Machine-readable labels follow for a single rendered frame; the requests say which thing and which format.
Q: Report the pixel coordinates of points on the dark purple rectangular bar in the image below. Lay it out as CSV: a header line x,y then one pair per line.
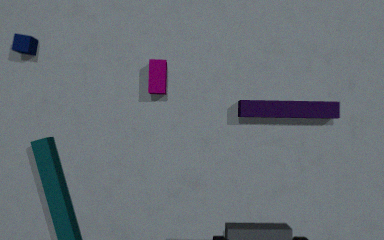
x,y
288,109

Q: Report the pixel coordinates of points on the turquoise rod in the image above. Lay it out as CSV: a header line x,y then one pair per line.
x,y
55,189

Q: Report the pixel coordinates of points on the grey rod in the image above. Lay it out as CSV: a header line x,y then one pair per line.
x,y
257,231

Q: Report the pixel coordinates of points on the small dark blue cube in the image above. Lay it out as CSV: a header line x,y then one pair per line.
x,y
25,44

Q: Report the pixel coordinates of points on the magenta block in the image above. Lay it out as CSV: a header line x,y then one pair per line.
x,y
157,76

